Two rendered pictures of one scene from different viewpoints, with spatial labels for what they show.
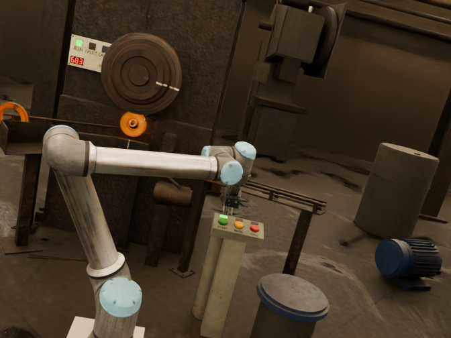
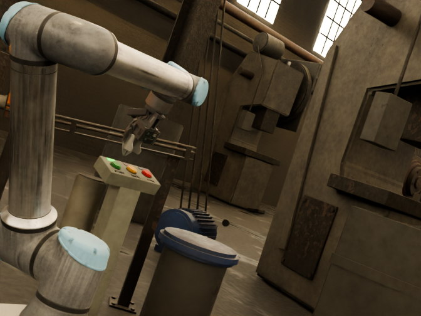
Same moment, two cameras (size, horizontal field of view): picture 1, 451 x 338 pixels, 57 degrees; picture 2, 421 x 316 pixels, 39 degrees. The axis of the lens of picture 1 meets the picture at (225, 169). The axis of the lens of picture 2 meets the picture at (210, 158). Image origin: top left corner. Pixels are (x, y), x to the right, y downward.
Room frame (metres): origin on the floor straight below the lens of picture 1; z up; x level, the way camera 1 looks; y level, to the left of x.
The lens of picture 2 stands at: (-0.04, 1.12, 0.77)
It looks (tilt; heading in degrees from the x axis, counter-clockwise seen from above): 1 degrees down; 320
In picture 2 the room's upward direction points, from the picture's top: 19 degrees clockwise
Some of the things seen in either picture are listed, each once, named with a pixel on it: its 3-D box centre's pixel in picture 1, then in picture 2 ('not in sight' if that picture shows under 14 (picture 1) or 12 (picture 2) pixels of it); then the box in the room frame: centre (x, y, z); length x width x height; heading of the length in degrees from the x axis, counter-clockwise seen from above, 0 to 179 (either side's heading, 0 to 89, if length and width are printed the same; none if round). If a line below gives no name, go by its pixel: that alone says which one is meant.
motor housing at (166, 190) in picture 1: (166, 224); not in sight; (2.40, 0.27, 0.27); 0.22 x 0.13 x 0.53; 94
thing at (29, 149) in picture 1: (23, 188); not in sight; (2.21, 1.08, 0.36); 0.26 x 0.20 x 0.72; 129
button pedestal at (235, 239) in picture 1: (224, 280); (105, 244); (1.83, -0.12, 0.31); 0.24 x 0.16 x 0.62; 94
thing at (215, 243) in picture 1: (214, 271); (70, 241); (1.98, -0.07, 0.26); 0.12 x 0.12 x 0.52
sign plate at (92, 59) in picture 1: (91, 54); not in sight; (2.59, 0.96, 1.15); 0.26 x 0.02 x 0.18; 94
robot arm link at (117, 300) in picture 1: (117, 307); (73, 265); (1.36, 0.26, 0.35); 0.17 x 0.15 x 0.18; 25
